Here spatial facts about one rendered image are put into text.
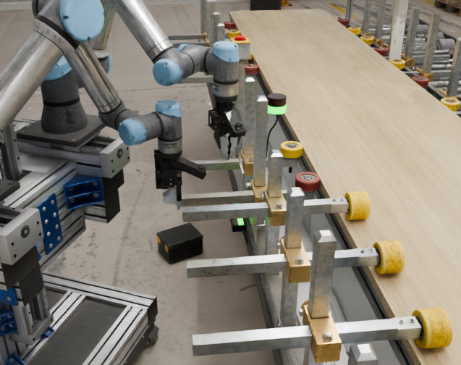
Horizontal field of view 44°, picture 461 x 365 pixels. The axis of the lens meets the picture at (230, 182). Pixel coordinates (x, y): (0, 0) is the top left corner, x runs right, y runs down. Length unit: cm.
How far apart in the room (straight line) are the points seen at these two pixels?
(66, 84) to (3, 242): 59
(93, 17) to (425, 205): 108
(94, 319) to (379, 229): 125
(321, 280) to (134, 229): 224
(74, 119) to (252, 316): 127
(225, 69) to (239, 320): 134
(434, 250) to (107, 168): 101
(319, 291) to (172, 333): 150
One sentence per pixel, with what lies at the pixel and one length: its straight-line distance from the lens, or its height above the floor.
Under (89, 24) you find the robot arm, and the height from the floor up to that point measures 146.
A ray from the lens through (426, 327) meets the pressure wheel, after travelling 124.
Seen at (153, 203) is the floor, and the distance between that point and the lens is 352.
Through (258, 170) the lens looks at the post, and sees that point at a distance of 184.
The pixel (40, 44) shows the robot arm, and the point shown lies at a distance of 141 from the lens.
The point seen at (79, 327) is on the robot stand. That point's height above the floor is 21.
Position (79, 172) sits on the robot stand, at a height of 91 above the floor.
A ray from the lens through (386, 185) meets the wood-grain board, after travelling 187.
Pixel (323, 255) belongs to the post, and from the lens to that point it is 111.
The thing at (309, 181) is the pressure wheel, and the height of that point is 91.
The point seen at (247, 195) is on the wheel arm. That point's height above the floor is 86.
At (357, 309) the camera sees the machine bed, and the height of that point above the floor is 72.
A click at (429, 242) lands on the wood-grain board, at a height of 90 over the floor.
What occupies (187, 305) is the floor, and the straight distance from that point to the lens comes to 272.
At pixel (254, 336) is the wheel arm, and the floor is 96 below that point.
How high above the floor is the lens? 176
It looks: 28 degrees down
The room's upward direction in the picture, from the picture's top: straight up
